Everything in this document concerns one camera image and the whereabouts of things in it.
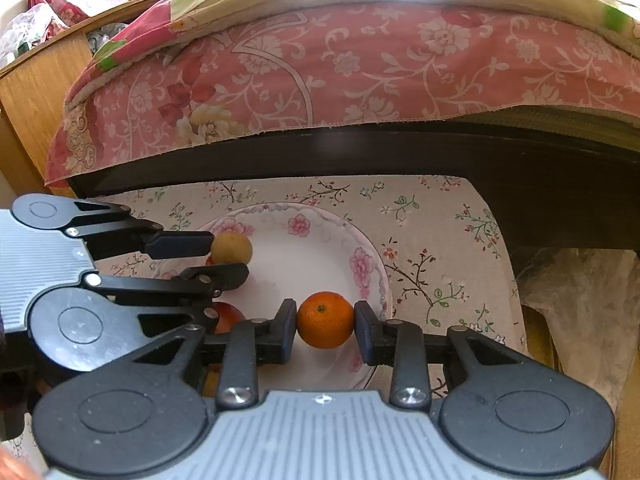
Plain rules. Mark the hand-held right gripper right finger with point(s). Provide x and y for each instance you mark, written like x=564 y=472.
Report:
x=362 y=331

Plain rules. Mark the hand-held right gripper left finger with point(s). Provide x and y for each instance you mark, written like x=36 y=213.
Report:
x=287 y=331

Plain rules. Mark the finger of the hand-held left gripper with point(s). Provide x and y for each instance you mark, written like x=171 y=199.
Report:
x=185 y=245
x=220 y=276

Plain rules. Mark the brown longan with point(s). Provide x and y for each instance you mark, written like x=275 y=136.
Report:
x=232 y=247

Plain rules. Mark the large red tomato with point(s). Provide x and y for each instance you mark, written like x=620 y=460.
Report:
x=231 y=316

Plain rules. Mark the white floral plate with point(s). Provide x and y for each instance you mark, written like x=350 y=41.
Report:
x=310 y=260

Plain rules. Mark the floral tablecloth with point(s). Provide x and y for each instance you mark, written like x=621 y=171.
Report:
x=430 y=240

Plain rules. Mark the wooden cabinet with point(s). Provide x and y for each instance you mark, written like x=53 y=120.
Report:
x=35 y=90

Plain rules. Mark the translucent plastic sheet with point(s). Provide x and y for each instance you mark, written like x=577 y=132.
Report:
x=585 y=310

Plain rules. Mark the clear plastic bag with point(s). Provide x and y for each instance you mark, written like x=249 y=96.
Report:
x=25 y=25

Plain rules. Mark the pink floral bed sheet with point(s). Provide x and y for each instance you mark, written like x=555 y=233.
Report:
x=375 y=70

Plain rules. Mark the dark bed frame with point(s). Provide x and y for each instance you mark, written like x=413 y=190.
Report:
x=550 y=185

